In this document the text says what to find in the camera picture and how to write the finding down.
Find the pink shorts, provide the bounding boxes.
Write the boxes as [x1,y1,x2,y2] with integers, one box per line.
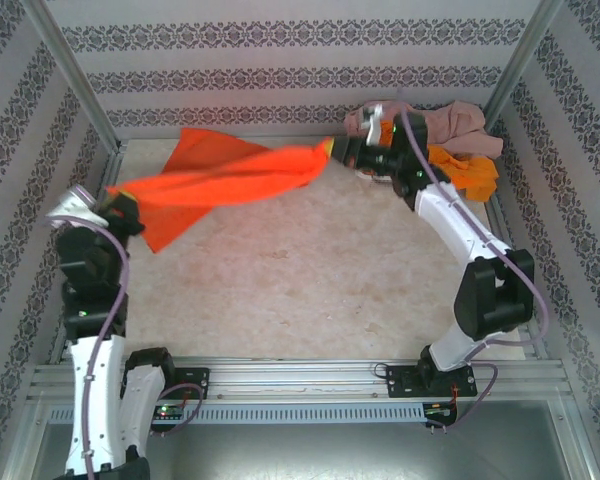
[343,99,505,159]

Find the light orange shorts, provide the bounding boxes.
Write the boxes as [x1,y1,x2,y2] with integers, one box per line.
[426,143,500,204]

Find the red-orange shorts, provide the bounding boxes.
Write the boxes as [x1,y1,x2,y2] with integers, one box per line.
[104,127,331,254]

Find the left circuit board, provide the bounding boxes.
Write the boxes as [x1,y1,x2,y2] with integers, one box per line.
[152,404,187,421]

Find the circuit board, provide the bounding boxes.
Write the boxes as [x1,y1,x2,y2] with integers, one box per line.
[152,404,187,421]
[423,401,457,420]

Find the right circuit board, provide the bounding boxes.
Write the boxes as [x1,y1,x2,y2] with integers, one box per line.
[423,401,457,420]

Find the grey metal sheet panel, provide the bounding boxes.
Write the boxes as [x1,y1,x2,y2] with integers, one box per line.
[7,399,599,480]

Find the aluminium table side rail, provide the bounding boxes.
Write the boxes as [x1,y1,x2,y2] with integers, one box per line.
[48,142,127,365]
[482,194,550,360]

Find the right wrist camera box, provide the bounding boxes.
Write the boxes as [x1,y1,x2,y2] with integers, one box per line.
[358,103,384,147]

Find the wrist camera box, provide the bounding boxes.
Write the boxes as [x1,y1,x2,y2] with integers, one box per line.
[44,183,110,230]
[358,103,384,147]

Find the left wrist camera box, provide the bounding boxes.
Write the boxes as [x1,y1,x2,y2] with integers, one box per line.
[44,183,110,230]

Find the aluminium table back rail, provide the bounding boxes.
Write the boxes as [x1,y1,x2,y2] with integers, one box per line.
[115,130,355,146]

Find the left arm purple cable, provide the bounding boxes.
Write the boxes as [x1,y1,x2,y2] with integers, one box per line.
[52,214,204,474]

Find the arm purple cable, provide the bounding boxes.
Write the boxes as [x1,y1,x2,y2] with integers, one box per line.
[398,102,551,434]
[52,214,204,474]

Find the aluminium frame post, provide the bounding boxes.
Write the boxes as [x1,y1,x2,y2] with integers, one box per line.
[478,0,565,132]
[22,0,122,154]

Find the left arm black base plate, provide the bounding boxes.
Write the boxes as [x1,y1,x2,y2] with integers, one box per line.
[159,367,211,401]

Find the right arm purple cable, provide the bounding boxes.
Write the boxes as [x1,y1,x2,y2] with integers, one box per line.
[398,102,551,434]

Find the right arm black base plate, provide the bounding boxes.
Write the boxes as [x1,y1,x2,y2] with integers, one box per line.
[385,363,479,400]

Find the aluminium mounting rail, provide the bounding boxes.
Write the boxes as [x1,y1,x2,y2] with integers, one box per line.
[27,355,570,401]

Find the slotted grey cable duct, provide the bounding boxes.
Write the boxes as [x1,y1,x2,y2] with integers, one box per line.
[47,402,426,426]

